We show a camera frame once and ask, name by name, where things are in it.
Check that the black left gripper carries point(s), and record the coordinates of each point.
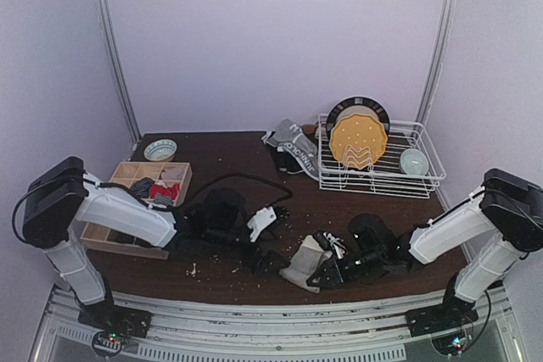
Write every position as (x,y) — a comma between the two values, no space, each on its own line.
(258,254)

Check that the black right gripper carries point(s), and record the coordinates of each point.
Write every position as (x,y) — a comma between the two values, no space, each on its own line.
(336,267)

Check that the grey underwear white waistband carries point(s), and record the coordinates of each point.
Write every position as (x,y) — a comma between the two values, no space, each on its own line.
(304,263)

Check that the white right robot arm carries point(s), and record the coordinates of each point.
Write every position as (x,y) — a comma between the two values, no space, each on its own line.
(506,206)

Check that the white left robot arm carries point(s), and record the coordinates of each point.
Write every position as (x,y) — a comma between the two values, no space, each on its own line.
(67,193)

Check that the red rolled underwear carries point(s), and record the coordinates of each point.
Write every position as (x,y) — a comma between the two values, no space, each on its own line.
(169,191)

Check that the pink beige rolled underwear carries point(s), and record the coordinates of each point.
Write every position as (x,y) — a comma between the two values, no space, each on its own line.
(171,173)

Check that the grey striped rolled underwear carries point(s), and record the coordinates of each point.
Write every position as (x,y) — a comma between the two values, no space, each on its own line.
(162,199)

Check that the dark striped rolled underwear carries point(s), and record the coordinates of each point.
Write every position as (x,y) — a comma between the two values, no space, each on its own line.
(141,188)

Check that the black underwear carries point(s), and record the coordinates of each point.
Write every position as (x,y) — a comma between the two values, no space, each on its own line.
(285,162)

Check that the blue yellow patterned bowl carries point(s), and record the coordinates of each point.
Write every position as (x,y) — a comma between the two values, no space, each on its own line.
(162,150)

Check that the pale green glass bowl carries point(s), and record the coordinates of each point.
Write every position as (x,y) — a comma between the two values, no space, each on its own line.
(414,162)

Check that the yellow scalloped plate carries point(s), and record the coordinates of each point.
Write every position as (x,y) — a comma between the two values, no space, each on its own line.
(358,140)

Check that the wooden compartment organizer box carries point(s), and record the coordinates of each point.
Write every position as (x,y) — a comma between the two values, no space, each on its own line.
(101,238)

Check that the brown cloth item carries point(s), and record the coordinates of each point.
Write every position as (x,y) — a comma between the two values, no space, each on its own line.
(310,129)

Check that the black rimmed plate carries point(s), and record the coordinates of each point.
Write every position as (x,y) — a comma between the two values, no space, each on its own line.
(357,105)

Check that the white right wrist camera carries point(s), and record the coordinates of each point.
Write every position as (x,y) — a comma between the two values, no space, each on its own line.
(329,242)

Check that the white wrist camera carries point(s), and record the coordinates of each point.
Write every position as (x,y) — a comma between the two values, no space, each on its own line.
(329,242)
(260,221)

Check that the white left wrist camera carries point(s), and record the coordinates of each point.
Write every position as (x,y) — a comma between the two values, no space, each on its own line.
(260,221)

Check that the white wire dish rack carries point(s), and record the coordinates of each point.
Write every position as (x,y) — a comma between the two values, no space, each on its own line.
(385,177)

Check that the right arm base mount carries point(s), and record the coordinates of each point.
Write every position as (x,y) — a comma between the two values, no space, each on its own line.
(444,322)

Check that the aluminium rail front frame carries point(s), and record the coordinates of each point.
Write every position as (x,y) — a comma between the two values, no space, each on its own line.
(187,331)

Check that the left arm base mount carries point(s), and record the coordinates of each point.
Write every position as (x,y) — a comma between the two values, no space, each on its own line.
(117,325)

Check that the right aluminium corner post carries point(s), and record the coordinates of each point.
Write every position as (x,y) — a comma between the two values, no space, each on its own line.
(437,60)

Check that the aluminium corner post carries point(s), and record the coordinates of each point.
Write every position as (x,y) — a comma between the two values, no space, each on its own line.
(106,24)
(437,60)

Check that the left aluminium corner post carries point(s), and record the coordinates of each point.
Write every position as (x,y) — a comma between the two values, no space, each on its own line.
(106,24)

